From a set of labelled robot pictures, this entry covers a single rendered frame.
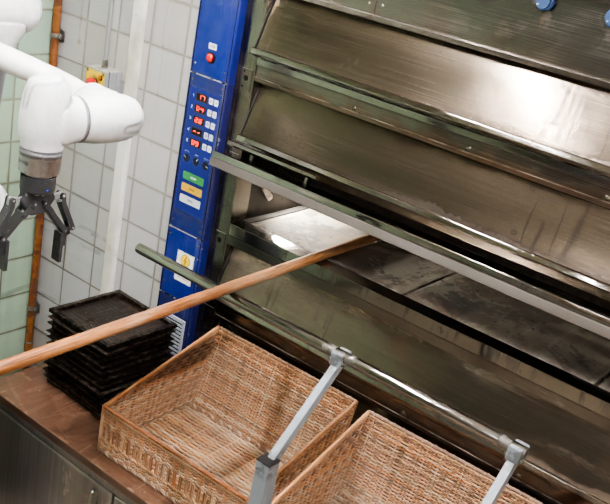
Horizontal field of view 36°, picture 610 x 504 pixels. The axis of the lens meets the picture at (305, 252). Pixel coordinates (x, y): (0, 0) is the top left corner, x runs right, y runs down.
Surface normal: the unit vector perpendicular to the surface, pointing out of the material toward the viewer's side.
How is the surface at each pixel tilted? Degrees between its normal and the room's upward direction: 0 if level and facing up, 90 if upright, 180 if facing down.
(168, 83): 90
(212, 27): 90
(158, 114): 90
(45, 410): 0
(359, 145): 70
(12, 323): 90
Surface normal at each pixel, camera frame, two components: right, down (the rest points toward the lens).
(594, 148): -0.51, -0.14
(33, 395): 0.18, -0.91
